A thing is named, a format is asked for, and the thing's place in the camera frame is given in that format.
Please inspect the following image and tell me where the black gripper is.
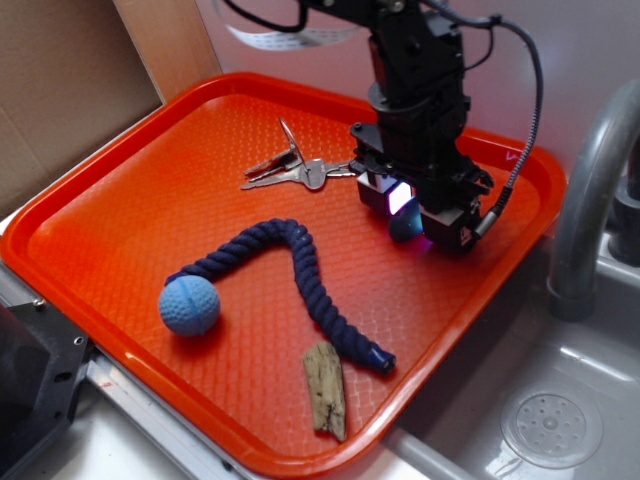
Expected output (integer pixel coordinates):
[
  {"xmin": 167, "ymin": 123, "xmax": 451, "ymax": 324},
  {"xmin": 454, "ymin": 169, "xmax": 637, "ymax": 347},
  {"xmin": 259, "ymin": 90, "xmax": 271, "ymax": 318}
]
[{"xmin": 350, "ymin": 82, "xmax": 494, "ymax": 253}]

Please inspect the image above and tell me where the dark green plastic pickle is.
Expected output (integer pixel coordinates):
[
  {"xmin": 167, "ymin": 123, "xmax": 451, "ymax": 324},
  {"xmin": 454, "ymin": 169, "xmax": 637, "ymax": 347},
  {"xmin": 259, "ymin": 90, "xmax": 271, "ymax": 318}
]
[{"xmin": 388, "ymin": 199, "xmax": 423, "ymax": 243}]

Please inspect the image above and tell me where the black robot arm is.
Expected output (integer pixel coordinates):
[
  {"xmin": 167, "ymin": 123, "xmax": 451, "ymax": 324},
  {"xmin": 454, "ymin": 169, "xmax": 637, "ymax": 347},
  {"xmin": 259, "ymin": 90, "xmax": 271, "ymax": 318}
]
[{"xmin": 301, "ymin": 1, "xmax": 494, "ymax": 253}]

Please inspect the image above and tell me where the silver key bunch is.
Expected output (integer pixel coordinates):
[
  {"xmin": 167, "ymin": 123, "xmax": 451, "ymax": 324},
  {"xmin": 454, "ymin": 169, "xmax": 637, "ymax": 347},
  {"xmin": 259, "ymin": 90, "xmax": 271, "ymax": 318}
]
[{"xmin": 240, "ymin": 118, "xmax": 356, "ymax": 192}]

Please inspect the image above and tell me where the grey toy faucet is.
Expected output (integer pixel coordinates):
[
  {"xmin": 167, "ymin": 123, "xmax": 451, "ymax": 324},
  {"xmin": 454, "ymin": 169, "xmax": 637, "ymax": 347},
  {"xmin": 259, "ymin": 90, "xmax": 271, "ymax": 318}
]
[{"xmin": 547, "ymin": 80, "xmax": 639, "ymax": 321}]

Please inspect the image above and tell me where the weathered wood piece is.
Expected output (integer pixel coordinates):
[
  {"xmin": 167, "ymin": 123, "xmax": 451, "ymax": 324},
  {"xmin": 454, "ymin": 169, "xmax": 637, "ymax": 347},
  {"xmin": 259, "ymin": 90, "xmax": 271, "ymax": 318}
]
[{"xmin": 302, "ymin": 341, "xmax": 347, "ymax": 442}]

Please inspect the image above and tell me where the orange plastic tray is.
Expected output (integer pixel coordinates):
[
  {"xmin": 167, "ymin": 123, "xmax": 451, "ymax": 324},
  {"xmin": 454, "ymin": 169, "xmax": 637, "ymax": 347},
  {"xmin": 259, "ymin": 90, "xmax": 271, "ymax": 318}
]
[{"xmin": 1, "ymin": 74, "xmax": 566, "ymax": 479}]

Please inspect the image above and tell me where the grey toy sink basin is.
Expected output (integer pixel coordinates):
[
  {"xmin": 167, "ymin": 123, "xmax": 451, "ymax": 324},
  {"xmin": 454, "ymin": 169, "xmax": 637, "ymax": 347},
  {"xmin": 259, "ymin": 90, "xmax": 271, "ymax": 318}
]
[{"xmin": 384, "ymin": 234, "xmax": 640, "ymax": 480}]

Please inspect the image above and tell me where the light blue dimpled ball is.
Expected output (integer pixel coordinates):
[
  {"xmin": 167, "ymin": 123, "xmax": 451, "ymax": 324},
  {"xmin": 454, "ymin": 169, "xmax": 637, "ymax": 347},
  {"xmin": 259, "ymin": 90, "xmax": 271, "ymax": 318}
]
[{"xmin": 159, "ymin": 276, "xmax": 221, "ymax": 337}]

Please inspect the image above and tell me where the light wooden board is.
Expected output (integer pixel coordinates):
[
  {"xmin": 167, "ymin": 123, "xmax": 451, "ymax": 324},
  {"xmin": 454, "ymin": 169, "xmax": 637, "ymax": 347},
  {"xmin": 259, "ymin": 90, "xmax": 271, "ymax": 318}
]
[{"xmin": 114, "ymin": 0, "xmax": 222, "ymax": 103}]

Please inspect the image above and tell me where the brown cardboard panel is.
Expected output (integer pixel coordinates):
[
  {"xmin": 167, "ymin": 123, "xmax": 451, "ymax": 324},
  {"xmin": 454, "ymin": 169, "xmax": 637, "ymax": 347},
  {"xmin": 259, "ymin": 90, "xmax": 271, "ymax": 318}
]
[{"xmin": 1, "ymin": 1, "xmax": 160, "ymax": 216}]

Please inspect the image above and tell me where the navy blue rope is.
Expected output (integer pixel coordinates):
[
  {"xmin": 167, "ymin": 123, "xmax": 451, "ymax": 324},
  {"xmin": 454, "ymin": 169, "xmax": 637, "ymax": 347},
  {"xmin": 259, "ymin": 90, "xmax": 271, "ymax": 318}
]
[{"xmin": 164, "ymin": 217, "xmax": 397, "ymax": 378}]

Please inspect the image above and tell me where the braided grey cable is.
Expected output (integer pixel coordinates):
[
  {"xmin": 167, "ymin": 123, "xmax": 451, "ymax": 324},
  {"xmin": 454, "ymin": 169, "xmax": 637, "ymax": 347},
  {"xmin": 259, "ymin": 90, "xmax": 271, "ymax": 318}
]
[{"xmin": 424, "ymin": 0, "xmax": 545, "ymax": 241}]

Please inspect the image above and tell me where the white flat ribbon cable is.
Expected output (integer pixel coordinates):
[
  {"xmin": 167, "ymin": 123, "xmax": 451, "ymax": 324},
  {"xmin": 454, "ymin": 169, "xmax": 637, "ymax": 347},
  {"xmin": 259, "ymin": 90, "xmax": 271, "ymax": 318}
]
[{"xmin": 212, "ymin": 0, "xmax": 361, "ymax": 52}]

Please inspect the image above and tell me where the aluminium frame rail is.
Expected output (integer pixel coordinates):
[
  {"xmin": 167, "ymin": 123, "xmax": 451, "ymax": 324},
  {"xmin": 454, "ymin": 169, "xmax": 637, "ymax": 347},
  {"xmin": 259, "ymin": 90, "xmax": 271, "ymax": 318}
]
[{"xmin": 1, "ymin": 266, "xmax": 248, "ymax": 479}]

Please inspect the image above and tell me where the black metal bracket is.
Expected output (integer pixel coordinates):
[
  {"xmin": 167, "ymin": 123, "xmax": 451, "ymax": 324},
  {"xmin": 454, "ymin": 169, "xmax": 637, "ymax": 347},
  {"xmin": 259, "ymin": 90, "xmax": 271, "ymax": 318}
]
[{"xmin": 1, "ymin": 303, "xmax": 90, "ymax": 479}]

